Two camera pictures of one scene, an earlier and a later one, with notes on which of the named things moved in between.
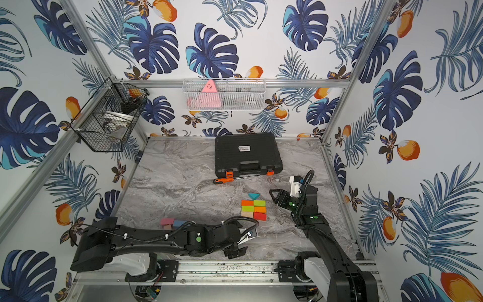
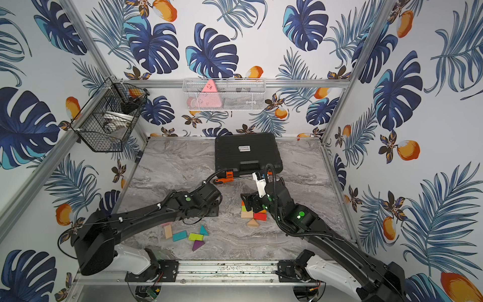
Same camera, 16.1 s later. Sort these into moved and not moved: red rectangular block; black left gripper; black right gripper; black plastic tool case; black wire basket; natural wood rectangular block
Moved: black left gripper; black right gripper
Not moved: natural wood rectangular block; red rectangular block; black plastic tool case; black wire basket
